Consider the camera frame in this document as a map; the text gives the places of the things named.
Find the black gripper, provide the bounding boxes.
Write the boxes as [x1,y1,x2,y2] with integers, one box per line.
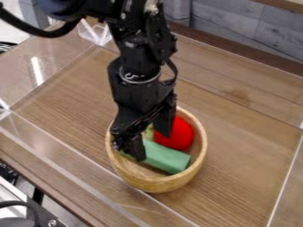
[108,58,176,161]

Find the green rectangular block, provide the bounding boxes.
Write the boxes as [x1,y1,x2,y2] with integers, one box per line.
[120,139,192,175]

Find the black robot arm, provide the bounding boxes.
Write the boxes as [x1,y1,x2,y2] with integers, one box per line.
[0,0,177,161]

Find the small light green stick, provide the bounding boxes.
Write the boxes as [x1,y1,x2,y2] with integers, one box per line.
[144,124,153,141]

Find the brown wooden bowl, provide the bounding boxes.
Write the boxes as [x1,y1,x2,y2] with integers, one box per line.
[105,107,208,193]

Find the red plush ball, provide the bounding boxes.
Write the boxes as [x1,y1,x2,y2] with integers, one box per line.
[153,116,193,151]

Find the black cable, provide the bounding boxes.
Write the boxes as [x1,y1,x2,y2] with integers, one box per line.
[0,200,40,227]

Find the grey table leg post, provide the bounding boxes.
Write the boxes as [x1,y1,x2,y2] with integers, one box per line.
[17,0,49,29]

